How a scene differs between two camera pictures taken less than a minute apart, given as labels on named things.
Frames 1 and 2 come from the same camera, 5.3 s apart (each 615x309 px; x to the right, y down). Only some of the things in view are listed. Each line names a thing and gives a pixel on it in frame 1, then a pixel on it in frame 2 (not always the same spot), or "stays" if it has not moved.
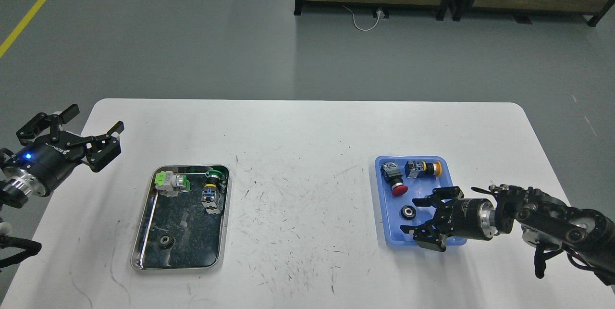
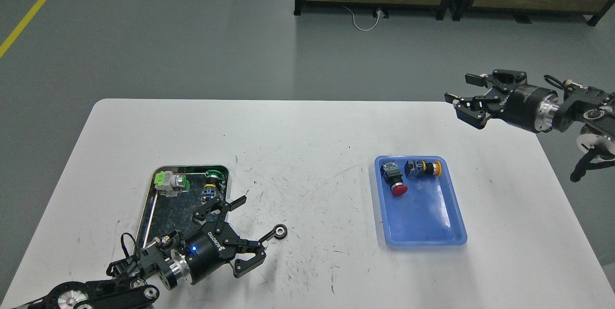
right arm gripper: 471,218 -> 525,105
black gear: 408,212 -> 281,231
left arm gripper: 39,167 -> 204,252
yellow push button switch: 416,169 stays
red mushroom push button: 393,175 stays
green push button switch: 169,183 stays
